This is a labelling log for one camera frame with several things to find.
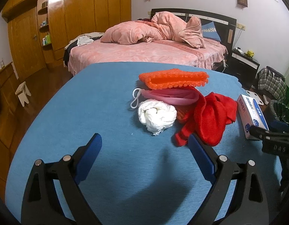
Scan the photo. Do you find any white blue glove box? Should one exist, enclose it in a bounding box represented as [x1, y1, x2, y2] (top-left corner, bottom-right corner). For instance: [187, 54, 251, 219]
[237, 95, 269, 140]

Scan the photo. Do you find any red cloth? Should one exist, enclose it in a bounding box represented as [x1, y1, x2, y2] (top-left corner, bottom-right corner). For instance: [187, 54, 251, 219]
[174, 92, 237, 147]

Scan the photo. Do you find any pink face mask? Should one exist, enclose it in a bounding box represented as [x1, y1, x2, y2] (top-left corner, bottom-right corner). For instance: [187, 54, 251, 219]
[130, 88, 201, 109]

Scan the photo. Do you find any white tissue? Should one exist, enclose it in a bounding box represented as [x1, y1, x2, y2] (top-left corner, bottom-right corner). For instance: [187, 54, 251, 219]
[138, 99, 177, 136]

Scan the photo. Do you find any orange foam net sleeve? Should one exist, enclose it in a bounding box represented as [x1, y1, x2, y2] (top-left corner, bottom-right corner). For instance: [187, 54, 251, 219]
[139, 69, 209, 90]

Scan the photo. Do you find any black lined trash bin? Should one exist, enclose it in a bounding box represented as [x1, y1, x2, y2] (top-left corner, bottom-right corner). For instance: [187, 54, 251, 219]
[269, 100, 289, 125]

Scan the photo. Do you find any white bathroom scale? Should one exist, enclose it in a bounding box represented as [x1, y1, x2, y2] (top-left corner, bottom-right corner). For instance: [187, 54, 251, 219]
[246, 90, 264, 106]

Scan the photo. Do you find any plaid bag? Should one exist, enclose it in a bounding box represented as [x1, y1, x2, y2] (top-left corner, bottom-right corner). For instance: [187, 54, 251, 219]
[257, 67, 287, 101]

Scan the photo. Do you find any black nightstand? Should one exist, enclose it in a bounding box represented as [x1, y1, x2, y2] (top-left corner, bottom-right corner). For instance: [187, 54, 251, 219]
[224, 49, 260, 90]

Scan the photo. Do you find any yellow toy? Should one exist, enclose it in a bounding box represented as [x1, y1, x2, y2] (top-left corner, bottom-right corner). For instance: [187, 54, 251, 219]
[245, 50, 254, 58]

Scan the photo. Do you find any blue table cloth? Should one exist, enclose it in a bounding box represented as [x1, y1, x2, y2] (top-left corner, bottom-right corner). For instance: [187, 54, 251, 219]
[4, 61, 284, 225]

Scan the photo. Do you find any black bed headboard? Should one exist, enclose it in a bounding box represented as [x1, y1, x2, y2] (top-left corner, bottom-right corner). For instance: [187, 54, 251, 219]
[150, 8, 237, 52]

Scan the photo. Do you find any white small stool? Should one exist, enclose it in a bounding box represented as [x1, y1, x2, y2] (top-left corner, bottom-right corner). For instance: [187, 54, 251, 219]
[15, 81, 32, 107]

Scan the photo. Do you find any blue pillow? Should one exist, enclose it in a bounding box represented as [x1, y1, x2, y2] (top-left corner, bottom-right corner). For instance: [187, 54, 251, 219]
[201, 21, 221, 42]

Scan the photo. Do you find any bed with pink sheet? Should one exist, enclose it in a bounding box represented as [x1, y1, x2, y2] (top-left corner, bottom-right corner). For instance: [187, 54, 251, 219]
[67, 7, 237, 76]

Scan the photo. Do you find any pink duvet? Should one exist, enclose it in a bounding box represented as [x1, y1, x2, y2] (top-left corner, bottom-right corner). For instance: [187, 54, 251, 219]
[101, 11, 205, 49]

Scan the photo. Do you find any clothes pile on bed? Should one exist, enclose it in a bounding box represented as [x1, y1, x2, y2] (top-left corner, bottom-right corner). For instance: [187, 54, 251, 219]
[63, 32, 104, 67]

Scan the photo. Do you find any wooden wardrobe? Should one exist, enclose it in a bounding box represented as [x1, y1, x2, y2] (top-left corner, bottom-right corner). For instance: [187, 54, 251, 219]
[2, 0, 131, 80]

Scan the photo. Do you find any wall power socket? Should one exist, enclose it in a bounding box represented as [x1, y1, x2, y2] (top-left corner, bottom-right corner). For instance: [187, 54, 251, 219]
[236, 23, 246, 31]

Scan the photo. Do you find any right wall lamp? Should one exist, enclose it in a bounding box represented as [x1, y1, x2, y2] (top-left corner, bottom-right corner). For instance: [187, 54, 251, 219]
[237, 0, 248, 8]

